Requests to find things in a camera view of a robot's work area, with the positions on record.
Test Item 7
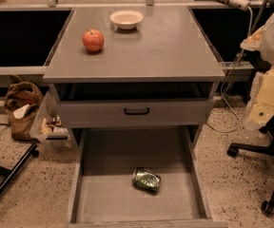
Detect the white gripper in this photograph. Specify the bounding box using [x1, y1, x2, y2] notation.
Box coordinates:
[241, 27, 274, 130]

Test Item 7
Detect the green crushed can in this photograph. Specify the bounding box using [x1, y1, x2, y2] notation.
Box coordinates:
[132, 168, 162, 192]

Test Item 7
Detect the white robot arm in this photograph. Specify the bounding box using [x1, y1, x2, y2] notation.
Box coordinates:
[241, 12, 274, 130]

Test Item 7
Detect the grey cabinet counter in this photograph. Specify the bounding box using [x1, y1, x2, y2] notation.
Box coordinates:
[44, 6, 225, 84]

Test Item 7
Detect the closed top drawer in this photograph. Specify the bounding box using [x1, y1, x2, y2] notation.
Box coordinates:
[56, 99, 214, 128]

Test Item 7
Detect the open grey drawer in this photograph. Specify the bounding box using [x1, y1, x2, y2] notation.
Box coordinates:
[67, 127, 228, 228]

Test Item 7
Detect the white bowl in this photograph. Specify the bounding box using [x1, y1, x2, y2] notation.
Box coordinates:
[109, 9, 144, 30]

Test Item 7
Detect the red apple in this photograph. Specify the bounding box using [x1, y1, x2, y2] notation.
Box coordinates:
[82, 29, 105, 52]

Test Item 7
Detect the clear plastic bin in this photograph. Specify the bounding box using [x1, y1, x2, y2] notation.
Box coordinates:
[29, 91, 76, 148]

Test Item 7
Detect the brown fabric bag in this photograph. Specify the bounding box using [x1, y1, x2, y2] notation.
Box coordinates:
[4, 75, 44, 141]

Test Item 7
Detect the black metal stand leg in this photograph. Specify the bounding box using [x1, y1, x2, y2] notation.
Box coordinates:
[0, 143, 39, 195]

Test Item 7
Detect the grey hanging cable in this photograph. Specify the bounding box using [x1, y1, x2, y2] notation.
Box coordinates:
[206, 7, 255, 135]

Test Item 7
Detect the black drawer handle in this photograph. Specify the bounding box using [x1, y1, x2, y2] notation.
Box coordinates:
[124, 107, 149, 116]

